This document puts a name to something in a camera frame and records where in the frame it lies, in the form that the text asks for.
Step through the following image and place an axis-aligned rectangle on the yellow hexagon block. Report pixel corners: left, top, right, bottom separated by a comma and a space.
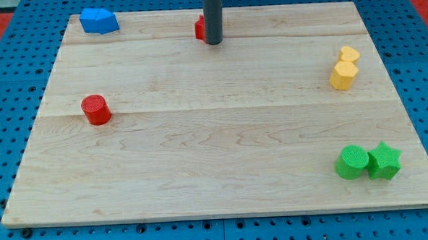
329, 61, 359, 90

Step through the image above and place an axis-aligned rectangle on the light wooden board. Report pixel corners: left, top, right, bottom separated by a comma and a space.
2, 2, 428, 228

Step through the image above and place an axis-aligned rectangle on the red star block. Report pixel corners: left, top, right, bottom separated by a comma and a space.
194, 15, 205, 42

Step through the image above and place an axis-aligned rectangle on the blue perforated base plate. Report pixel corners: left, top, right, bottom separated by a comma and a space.
0, 0, 428, 240

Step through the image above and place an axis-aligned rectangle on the blue pentagon block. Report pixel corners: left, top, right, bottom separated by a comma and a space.
95, 8, 119, 35

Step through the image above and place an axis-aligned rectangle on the green cylinder block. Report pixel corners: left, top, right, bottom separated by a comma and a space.
335, 145, 369, 180

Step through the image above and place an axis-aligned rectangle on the green star block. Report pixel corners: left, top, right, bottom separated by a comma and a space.
367, 142, 401, 181

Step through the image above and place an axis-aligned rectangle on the red cylinder block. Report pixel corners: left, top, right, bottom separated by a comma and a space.
80, 95, 112, 125

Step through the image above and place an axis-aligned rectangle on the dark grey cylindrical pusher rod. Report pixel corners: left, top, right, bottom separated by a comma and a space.
202, 0, 223, 45

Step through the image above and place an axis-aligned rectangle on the blue cube block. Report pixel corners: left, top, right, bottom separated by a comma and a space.
80, 8, 99, 33

